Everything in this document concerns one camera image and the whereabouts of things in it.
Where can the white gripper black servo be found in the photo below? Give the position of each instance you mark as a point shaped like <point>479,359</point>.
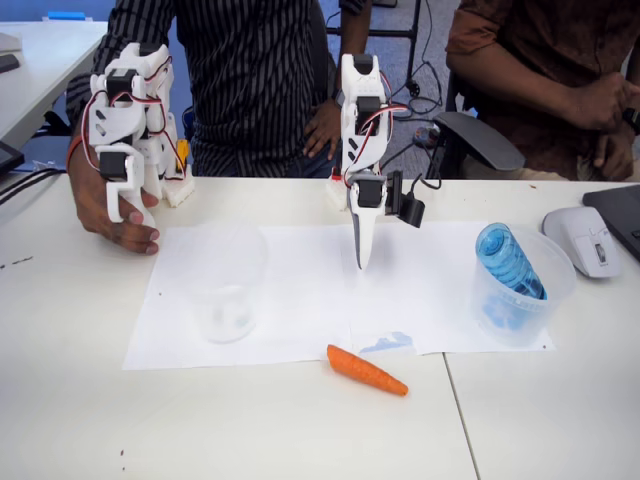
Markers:
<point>366,220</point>

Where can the orange carrot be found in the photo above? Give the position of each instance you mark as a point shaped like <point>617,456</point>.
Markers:
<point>365,370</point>

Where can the white leader robot arm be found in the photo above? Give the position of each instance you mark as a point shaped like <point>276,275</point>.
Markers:
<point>122,115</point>

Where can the striped-shirt person right forearm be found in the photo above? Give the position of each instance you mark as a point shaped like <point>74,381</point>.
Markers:
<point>82,175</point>

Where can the striped-shirt person left forearm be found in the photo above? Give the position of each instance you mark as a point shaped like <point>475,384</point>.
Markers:
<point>356,27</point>

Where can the white follower robot arm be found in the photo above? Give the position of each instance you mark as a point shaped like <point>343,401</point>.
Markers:
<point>364,85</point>

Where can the blue plastic bottle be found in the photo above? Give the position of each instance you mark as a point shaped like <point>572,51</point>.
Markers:
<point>505,260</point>

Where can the striped-shirt person left hand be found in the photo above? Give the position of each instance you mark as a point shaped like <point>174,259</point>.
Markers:
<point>322,127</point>

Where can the striped-shirt person right hand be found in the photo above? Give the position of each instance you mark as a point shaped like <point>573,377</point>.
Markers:
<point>100,220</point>

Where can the brown-shirt person left hand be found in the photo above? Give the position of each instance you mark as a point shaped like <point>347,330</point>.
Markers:
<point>615,157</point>

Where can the brown-shirt person right hand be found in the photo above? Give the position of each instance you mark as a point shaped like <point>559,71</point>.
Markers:
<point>607,100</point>

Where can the white paper sheet blue stain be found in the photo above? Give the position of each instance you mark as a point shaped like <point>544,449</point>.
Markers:
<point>430,280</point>

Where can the striped-shirt person wristwatch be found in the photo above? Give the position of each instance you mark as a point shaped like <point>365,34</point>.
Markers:
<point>340,97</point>

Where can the black office chair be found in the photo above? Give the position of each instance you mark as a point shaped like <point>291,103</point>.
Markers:
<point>480,140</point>

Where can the tall clear plastic cup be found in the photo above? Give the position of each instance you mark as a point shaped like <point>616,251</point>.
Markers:
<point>220,320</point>

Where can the striped-shirt person body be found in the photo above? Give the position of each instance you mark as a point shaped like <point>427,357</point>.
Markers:
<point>250,90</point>

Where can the black wheeled metal stand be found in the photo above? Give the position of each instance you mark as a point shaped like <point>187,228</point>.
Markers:
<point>414,50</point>

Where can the yellow table clamp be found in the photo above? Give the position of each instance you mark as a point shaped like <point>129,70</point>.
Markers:
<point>182,155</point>

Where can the wide clear plastic cup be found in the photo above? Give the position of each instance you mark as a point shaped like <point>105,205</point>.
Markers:
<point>555,300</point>

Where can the white computer mouse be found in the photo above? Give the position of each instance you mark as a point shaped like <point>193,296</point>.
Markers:
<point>575,235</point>

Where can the plain white paper sheet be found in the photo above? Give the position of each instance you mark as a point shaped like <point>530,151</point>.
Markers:
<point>165,325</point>

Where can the brown-shirt person body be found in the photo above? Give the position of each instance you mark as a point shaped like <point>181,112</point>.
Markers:
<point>530,60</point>

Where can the black laptop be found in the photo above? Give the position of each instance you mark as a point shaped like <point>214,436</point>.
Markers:
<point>617,210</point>

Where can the brown-shirt person wristwatch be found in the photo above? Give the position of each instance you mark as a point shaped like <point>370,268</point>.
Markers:
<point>632,120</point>

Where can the black tablet screen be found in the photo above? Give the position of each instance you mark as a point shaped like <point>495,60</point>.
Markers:
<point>9,157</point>

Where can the black phone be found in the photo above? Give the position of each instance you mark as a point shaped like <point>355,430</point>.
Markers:
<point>7,63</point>

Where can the white flat device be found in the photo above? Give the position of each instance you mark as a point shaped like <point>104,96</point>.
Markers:
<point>9,44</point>

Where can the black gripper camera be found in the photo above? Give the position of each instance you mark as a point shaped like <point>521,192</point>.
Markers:
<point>407,207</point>

